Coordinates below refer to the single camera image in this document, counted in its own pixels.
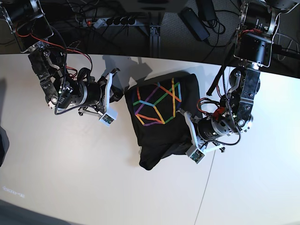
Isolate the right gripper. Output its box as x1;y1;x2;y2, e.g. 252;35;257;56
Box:
77;68;124;117

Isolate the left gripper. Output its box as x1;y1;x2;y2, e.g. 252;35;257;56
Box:
177;109;226;154

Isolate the dark grey T-shirt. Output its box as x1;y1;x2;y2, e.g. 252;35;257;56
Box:
125;72;202;171

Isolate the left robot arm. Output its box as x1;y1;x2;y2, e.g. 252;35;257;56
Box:
182;0;300;161

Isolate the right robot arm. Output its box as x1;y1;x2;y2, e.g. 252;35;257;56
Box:
0;0;123;124

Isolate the white power strip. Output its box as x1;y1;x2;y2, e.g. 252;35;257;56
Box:
79;16;139;29

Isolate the black power adapter brick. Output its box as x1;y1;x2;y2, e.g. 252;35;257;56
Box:
179;7;210;41

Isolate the dark object at table edge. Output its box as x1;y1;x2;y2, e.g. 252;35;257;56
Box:
0;127;10;166

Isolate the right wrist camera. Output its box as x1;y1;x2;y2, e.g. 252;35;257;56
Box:
99;108;118;127

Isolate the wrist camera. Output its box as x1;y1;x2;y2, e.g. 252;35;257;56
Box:
186;145;206;164
99;108;118;127

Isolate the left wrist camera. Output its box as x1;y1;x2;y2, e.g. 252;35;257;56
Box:
186;145;206;164

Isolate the aluminium frame post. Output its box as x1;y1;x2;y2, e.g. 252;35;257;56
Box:
148;12;164;58

